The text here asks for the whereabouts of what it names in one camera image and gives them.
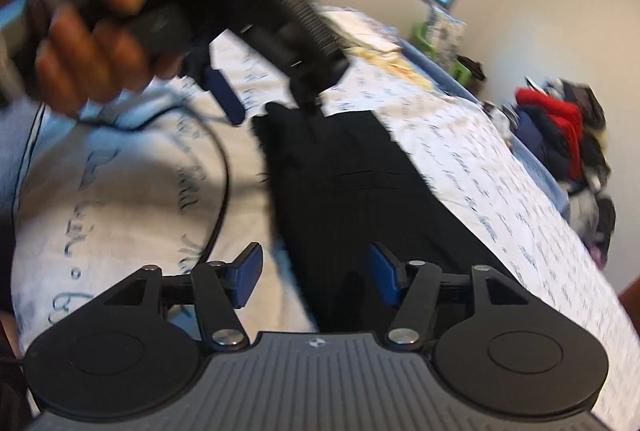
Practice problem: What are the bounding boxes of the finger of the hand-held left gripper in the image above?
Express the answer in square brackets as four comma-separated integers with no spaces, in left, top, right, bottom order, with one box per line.
[200,65,247,126]
[287,76,327,118]

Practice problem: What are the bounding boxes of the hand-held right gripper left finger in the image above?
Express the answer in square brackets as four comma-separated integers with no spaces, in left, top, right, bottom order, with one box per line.
[90,242,263,353]

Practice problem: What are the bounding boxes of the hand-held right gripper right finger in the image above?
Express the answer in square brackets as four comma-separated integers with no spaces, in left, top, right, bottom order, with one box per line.
[369,243,538,353]

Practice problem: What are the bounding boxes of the black pants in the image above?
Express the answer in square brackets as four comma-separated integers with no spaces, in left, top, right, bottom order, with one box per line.
[250,101,526,337]

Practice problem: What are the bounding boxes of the person's left hand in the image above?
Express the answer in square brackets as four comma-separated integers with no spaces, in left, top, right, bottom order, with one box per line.
[35,0,156,118]

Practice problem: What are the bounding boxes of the floral bed sheet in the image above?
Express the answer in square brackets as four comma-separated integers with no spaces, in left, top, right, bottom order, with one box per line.
[320,6,436,89]

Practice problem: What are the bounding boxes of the white script-printed bed cover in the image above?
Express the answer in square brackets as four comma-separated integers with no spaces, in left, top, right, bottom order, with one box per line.
[10,6,640,431]

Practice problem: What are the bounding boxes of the floral pillow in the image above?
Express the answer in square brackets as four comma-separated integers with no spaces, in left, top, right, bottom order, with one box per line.
[427,6,463,62]

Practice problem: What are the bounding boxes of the green plastic basket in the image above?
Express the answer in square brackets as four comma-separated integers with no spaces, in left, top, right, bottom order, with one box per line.
[410,23,471,82]

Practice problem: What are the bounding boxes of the dark bag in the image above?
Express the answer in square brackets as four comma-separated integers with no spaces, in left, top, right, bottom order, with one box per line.
[455,55,487,88]

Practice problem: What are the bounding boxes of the light blue blanket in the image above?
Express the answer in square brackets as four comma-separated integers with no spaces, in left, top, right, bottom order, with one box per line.
[400,46,571,219]

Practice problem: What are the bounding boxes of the grey cloth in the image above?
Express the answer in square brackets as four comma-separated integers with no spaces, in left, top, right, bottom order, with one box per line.
[0,98,48,232]

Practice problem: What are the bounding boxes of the pile of clothes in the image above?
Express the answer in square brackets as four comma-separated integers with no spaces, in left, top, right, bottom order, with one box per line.
[490,78,617,264]

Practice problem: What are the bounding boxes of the brown wooden door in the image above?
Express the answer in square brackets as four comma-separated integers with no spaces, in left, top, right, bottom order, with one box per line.
[617,281,640,337]

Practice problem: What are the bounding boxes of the black cable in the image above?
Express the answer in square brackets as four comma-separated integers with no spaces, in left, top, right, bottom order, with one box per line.
[75,88,232,282]

